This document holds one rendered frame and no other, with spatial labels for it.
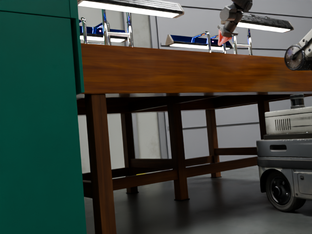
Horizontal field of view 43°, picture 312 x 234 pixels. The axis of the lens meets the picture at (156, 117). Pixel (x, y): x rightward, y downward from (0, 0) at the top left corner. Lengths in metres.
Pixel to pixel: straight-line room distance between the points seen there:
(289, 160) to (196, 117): 2.62
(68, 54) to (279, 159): 1.06
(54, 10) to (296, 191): 1.24
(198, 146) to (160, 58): 2.80
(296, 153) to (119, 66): 0.85
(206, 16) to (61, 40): 3.42
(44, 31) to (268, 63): 1.19
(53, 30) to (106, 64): 0.24
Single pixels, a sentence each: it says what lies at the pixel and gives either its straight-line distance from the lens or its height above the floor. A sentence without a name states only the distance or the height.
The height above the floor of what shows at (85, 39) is 0.98.
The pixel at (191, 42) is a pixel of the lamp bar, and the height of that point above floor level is 1.06.
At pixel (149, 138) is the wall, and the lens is 4.12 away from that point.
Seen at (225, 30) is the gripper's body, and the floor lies 0.90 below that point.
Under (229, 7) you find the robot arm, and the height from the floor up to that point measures 0.98.
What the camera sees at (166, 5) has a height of 1.08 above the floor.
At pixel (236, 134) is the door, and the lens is 4.68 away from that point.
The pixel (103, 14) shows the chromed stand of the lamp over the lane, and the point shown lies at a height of 1.06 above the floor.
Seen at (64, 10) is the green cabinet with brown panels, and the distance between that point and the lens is 1.43.
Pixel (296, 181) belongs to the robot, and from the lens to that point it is 1.84.
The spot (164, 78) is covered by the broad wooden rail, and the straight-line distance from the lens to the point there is 1.63.
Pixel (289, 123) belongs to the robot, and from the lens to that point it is 1.88.
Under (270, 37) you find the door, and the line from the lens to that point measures 5.25.
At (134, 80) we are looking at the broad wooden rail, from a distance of 1.55.
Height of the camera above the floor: 0.42
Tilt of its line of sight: 2 degrees up
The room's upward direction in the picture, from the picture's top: 5 degrees counter-clockwise
